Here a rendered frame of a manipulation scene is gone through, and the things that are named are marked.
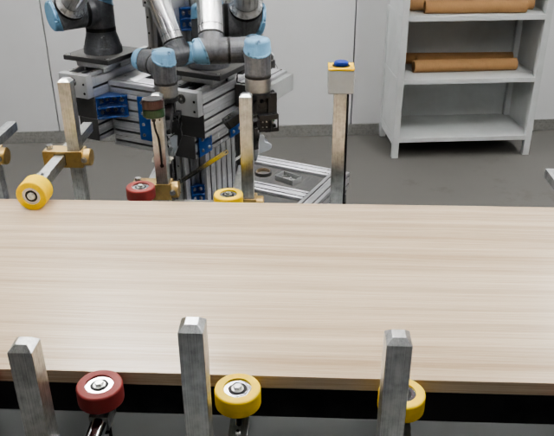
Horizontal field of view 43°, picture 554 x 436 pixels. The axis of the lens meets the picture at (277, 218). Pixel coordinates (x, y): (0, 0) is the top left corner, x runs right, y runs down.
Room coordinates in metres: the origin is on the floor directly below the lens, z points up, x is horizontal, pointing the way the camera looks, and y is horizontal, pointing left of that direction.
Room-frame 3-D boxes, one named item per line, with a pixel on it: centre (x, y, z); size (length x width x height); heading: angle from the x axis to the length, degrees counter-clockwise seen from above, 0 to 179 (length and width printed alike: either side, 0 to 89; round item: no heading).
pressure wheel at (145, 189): (1.77, 0.38, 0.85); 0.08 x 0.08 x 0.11
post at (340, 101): (1.85, -0.18, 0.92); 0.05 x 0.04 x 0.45; 87
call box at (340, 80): (1.85, -0.17, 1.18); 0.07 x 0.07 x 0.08; 87
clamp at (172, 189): (1.88, 0.36, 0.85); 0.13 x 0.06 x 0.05; 87
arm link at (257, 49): (1.96, 0.05, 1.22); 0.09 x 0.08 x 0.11; 6
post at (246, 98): (1.87, 0.08, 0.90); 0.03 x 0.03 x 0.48; 87
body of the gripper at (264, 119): (1.95, 0.04, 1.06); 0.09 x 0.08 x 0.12; 107
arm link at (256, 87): (1.96, 0.05, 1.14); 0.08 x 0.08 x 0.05
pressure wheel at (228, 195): (1.71, 0.13, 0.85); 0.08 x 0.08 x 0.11
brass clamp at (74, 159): (1.89, 0.61, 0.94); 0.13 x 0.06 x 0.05; 87
